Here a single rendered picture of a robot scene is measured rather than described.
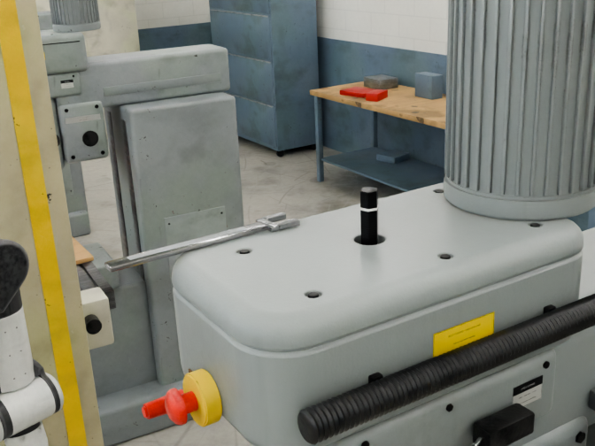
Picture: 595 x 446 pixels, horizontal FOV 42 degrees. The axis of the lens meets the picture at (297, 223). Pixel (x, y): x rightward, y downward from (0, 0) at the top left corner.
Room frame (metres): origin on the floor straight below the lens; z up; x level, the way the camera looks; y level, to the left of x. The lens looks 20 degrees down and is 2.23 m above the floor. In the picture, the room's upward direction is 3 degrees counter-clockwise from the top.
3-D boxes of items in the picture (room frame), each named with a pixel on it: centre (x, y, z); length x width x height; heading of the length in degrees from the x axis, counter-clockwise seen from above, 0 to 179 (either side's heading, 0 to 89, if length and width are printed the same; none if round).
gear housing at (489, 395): (0.88, -0.12, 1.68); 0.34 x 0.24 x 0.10; 121
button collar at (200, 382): (0.74, 0.11, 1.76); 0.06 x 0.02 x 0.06; 31
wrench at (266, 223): (0.86, 0.11, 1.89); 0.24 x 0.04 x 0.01; 123
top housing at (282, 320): (0.86, -0.10, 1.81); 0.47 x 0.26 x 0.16; 121
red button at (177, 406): (0.72, 0.13, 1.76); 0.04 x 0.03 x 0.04; 31
